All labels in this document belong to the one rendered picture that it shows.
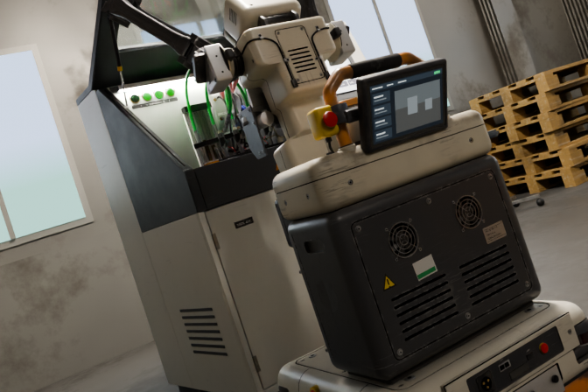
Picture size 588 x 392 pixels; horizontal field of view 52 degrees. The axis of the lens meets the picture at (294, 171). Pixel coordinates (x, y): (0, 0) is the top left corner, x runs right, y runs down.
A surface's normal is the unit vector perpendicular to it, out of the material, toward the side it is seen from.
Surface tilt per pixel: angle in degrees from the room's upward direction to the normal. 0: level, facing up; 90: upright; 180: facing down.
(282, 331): 90
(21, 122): 90
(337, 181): 90
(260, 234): 90
